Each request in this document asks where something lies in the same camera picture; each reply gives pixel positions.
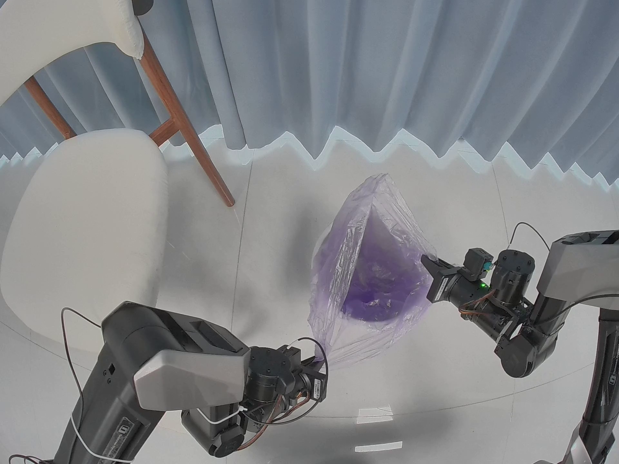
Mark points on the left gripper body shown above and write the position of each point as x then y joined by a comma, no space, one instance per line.
317,387

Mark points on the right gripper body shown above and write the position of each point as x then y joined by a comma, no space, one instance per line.
454,288

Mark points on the purple plastic bag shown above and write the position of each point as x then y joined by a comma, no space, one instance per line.
382,259

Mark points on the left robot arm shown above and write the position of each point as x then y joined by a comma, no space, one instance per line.
169,355

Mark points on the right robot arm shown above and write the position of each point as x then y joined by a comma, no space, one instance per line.
561,268

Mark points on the white trash bin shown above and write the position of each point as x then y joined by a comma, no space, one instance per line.
323,259

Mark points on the pale blue curtain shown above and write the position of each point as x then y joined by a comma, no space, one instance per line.
338,65

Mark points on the white chair with wooden legs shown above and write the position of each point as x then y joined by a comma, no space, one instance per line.
87,201

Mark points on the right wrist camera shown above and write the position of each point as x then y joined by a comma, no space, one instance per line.
476,259

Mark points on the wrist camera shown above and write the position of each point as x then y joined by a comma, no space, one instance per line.
476,259
294,355

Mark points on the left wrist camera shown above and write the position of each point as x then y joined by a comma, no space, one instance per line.
294,355

